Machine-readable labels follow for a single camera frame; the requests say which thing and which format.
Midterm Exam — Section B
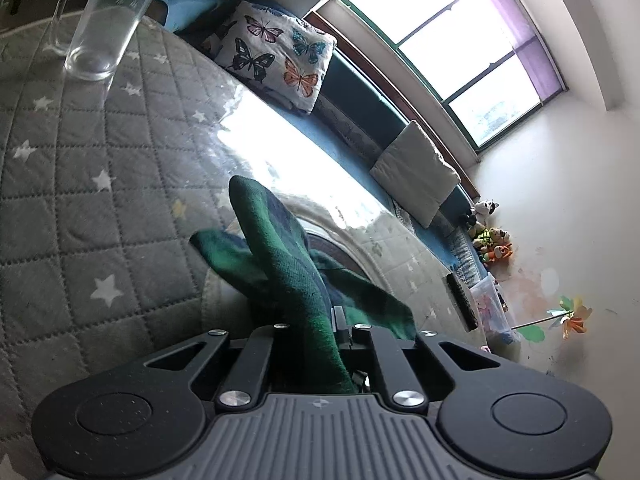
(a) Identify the green plaid flannel shirt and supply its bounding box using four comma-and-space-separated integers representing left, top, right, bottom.
188, 174, 418, 395

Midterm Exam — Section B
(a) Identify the black remote control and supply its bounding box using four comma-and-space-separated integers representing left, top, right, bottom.
445, 272, 478, 332

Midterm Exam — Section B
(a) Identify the clear plastic toy box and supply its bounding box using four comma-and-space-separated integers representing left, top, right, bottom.
471, 273, 515, 348

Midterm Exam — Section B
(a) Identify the stuffed toys pile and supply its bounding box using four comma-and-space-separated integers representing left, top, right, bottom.
469, 224, 513, 266

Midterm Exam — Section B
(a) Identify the colourful paper pinwheel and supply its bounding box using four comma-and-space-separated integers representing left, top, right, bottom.
511, 296, 593, 344

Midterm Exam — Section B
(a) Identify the black white plush toy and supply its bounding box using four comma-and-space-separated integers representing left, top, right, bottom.
461, 200, 499, 226

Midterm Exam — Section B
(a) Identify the plain beige pillow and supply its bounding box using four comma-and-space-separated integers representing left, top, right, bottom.
370, 120, 461, 229

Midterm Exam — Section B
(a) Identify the grey quilted star tablecloth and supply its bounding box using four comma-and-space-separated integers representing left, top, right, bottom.
1, 20, 484, 479

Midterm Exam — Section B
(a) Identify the blue covered sofa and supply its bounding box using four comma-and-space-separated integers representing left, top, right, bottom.
150, 0, 487, 286

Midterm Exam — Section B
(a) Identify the butterfly print pillow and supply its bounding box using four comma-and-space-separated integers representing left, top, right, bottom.
202, 0, 336, 115

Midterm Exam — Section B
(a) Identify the green framed window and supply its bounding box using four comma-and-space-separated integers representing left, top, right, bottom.
317, 0, 547, 166

